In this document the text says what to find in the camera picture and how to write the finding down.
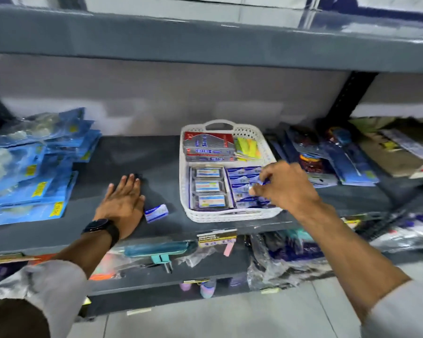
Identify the person's right hand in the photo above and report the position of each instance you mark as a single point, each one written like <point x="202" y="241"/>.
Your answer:
<point x="289" y="188"/>

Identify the person's left hand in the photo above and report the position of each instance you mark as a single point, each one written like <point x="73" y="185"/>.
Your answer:
<point x="121" y="211"/>

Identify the person's left thumb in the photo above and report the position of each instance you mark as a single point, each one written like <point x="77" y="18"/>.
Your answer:
<point x="141" y="203"/>

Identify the person's left little finger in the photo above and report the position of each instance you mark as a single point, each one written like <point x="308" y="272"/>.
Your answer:
<point x="109" y="192"/>

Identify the person's right fingers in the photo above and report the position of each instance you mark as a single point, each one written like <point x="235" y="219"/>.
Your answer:
<point x="264" y="179"/>

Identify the person's left middle finger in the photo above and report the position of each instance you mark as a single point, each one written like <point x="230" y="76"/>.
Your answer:
<point x="130" y="183"/>

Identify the blue white staple box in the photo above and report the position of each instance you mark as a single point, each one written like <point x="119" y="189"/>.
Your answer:
<point x="264" y="181"/>
<point x="156" y="213"/>

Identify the person's right forearm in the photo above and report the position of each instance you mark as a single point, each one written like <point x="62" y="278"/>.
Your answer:
<point x="349" y="256"/>

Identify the person's left forearm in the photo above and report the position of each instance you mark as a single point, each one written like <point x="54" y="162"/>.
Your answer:
<point x="86" y="251"/>

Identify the pile of small blue boxes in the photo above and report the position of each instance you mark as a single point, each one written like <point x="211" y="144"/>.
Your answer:
<point x="240" y="179"/>

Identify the grey metal shelf rack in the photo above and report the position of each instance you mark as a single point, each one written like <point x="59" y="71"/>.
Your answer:
<point x="144" y="154"/>

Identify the yellow green sticky note packet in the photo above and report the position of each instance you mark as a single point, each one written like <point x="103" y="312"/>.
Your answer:
<point x="247" y="148"/>

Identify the black wrist watch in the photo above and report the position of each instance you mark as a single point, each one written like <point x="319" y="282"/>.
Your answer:
<point x="102" y="228"/>

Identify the teal roller in plastic bag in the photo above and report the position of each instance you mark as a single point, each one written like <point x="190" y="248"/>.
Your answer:
<point x="155" y="250"/>

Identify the dark red blister packet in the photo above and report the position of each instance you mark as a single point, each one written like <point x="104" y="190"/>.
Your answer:
<point x="312" y="161"/>

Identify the white plastic basket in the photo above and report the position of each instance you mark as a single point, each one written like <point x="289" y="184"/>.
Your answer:
<point x="197" y="214"/>

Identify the dark box with white label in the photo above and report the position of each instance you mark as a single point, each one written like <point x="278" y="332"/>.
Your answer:
<point x="210" y="201"/>
<point x="208" y="172"/>
<point x="207" y="186"/>

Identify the red grey stapler carton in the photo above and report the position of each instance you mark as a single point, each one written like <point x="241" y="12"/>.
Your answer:
<point x="208" y="146"/>

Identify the yellow black price label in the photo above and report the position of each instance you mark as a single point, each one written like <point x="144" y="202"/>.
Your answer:
<point x="216" y="238"/>

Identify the pink paper tag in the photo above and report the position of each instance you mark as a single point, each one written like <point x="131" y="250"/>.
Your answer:
<point x="228" y="249"/>

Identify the clear bag of purple packets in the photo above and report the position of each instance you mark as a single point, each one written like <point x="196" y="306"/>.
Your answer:
<point x="285" y="258"/>

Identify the stack of blue packets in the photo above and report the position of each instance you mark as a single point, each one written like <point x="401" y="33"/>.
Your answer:
<point x="28" y="172"/>

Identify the blue blister packet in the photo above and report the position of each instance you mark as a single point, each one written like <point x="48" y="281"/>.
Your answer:
<point x="352" y="161"/>

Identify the pink small bottle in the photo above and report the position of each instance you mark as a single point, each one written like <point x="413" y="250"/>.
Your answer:
<point x="208" y="288"/>

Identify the grey long-sleeved shirt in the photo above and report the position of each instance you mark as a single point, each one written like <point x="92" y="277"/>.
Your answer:
<point x="53" y="288"/>

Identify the black shelf upright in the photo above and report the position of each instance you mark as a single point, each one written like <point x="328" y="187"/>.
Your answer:
<point x="350" y="98"/>

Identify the brown cardboard box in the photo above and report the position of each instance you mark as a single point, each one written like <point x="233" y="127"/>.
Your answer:
<point x="391" y="158"/>

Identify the silver purple packets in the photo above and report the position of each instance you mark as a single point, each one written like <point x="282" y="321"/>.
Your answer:
<point x="402" y="228"/>

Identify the white ruler packet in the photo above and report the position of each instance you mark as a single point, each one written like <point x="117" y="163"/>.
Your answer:
<point x="407" y="143"/>

